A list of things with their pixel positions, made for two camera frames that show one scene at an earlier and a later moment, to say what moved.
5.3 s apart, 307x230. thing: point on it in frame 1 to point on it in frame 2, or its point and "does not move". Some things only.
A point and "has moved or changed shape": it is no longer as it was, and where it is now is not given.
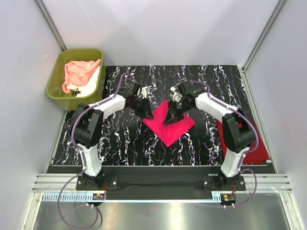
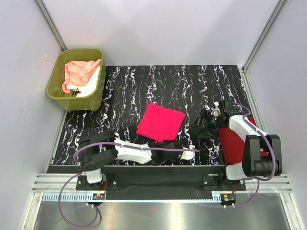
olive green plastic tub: (77, 76) does not move
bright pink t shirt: (168, 132) has moved or changed shape
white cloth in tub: (90, 86) does not move
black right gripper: (172, 115) to (206, 115)
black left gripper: (146, 109) to (166, 143)
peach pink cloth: (76, 73) does not move
